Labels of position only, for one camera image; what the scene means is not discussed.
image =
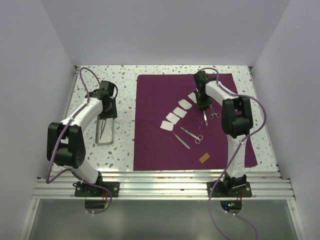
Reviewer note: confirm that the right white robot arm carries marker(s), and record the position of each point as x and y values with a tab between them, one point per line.
236	119

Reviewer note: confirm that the steel scalpel handle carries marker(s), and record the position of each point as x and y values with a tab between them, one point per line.
182	142

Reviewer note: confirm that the steel hemostat clamp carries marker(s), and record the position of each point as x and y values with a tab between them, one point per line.
213	114

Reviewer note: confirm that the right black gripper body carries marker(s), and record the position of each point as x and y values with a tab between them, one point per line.
203	100

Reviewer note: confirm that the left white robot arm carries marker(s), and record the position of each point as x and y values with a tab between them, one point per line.
65	139

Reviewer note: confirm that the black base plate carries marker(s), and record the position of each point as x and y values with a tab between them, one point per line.
86	191
220	191

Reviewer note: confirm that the purple cloth mat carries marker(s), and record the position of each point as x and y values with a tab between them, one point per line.
156	149

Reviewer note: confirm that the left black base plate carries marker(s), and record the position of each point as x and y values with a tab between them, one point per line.
86	191

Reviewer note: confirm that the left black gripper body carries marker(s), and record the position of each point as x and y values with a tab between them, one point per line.
109	112

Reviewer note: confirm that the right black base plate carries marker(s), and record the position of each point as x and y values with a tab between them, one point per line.
220	191

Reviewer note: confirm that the aluminium rail frame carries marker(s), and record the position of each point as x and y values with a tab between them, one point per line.
270	214

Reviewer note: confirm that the tan adhesive bandage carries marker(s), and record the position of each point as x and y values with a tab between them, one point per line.
204	158

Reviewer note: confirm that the white gauze pad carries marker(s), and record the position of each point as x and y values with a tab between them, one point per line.
181	113
192	97
171	117
167	125
185	104

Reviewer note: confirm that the metal instrument tray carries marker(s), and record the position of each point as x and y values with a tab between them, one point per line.
108	134

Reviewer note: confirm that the steel surgical scissors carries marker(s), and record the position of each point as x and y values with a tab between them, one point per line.
197	138

